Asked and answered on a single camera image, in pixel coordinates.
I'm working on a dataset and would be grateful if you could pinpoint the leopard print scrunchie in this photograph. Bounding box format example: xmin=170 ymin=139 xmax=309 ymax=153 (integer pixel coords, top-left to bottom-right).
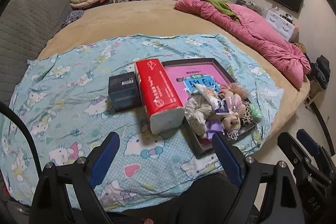
xmin=240 ymin=101 xmax=253 ymax=127

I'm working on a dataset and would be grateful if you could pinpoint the pink coral cloth item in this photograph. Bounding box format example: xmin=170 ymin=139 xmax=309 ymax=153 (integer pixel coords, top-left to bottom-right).
xmin=218 ymin=89 xmax=233 ymax=100

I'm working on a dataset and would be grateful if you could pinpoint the pink quilted comforter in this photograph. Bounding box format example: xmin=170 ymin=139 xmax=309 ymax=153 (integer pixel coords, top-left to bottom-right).
xmin=174 ymin=0 xmax=311 ymax=90

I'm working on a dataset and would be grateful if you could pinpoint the round tan bed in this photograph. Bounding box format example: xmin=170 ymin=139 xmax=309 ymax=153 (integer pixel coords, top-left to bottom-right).
xmin=38 ymin=0 xmax=310 ymax=138

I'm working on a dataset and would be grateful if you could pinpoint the white floral scrunchie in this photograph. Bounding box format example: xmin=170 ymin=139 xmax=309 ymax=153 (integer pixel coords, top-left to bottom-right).
xmin=185 ymin=94 xmax=213 ymax=138

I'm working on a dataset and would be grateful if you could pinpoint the white snack packet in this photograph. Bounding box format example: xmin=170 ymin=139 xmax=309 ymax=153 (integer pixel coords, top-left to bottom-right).
xmin=194 ymin=84 xmax=228 ymax=113

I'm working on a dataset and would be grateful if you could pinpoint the dark clothes pile on chair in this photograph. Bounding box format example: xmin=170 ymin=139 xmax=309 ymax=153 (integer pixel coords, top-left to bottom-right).
xmin=310 ymin=55 xmax=331 ymax=90

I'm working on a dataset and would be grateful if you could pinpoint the green egg sponge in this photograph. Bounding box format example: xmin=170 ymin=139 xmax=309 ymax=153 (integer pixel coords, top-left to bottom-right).
xmin=250 ymin=103 xmax=263 ymax=121

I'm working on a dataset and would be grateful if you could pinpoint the green garment on comforter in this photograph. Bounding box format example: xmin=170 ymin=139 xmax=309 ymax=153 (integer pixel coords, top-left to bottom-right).
xmin=202 ymin=0 xmax=239 ymax=22

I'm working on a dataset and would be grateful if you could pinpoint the purple satin bow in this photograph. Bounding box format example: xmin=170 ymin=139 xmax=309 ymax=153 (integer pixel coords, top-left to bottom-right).
xmin=206 ymin=119 xmax=224 ymax=140

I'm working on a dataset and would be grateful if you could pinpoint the black cardboard box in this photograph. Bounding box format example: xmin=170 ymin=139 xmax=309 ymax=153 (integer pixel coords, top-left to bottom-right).
xmin=108 ymin=72 xmax=142 ymax=112

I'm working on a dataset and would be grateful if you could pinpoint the black cable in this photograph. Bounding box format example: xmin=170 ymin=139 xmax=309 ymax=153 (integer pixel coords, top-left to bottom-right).
xmin=0 ymin=101 xmax=43 ymax=172

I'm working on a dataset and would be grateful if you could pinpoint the Hello Kitty blue blanket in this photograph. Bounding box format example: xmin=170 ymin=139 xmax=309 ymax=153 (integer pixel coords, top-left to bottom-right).
xmin=10 ymin=34 xmax=284 ymax=212

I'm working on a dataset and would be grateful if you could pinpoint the purple tray with pink book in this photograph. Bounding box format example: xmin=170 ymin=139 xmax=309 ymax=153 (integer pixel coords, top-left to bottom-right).
xmin=161 ymin=57 xmax=259 ymax=159

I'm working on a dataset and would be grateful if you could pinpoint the grey quilted headboard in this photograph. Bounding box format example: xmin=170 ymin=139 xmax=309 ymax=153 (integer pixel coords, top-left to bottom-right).
xmin=0 ymin=0 xmax=72 ymax=105

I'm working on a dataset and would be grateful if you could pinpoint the white drawer cabinet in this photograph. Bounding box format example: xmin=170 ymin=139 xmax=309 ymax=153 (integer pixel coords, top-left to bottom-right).
xmin=265 ymin=10 xmax=298 ymax=43

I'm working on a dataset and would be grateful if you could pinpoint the dark floral pillow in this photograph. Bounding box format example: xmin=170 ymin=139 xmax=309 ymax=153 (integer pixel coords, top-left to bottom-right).
xmin=61 ymin=10 xmax=84 ymax=28

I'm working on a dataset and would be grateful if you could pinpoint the red white tissue pack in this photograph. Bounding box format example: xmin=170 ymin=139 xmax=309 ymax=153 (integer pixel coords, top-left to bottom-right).
xmin=134 ymin=59 xmax=185 ymax=135

